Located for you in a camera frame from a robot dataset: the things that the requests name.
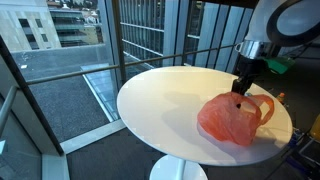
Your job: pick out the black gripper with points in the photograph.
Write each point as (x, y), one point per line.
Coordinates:
(249, 70)

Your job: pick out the orange plastic bag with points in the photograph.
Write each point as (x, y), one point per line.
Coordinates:
(234, 117)

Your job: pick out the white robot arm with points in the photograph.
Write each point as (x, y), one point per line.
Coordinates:
(281, 23)

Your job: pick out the orange bottle on floor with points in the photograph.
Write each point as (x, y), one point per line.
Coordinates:
(281, 98)

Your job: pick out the round white table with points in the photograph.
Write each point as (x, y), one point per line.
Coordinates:
(190, 114)

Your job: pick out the yellow object at edge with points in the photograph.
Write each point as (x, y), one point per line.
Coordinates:
(315, 130)

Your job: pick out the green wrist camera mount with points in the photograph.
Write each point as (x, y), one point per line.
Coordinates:
(279, 65)

